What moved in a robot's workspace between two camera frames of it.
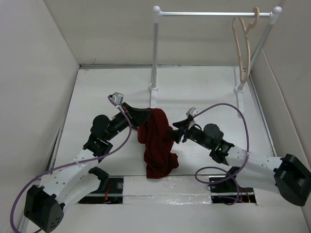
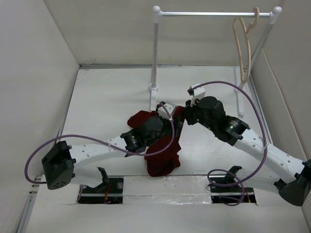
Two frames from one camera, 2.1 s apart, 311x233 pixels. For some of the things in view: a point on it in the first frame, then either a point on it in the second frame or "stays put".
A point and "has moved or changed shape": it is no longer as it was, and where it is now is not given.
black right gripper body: (195, 134) → (194, 115)
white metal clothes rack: (273, 16) stays put
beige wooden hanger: (246, 32) stays put
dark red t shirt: (154, 132) has moved or changed shape
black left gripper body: (120, 122) → (167, 128)
